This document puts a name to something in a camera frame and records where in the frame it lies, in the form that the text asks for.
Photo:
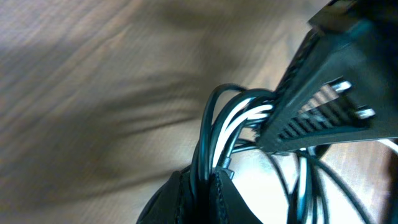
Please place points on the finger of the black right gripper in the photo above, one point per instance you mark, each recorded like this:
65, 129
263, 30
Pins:
341, 85

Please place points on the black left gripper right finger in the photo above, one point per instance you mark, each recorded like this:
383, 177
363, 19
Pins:
226, 205

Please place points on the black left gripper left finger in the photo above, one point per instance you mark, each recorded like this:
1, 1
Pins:
174, 202

